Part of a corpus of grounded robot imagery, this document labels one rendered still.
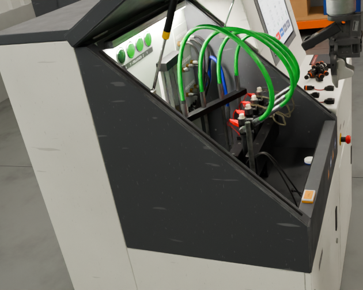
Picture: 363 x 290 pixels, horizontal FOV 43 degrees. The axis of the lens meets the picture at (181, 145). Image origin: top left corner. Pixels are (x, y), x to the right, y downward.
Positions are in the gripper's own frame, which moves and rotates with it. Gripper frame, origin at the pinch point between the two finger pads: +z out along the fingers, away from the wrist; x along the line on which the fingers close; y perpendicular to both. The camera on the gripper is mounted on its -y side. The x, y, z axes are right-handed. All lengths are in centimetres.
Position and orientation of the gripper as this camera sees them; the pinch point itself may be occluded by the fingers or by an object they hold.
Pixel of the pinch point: (334, 83)
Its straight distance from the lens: 144.0
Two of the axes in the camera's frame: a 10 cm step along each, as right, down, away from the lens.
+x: 3.7, -4.6, 8.1
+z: 1.6, 8.9, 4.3
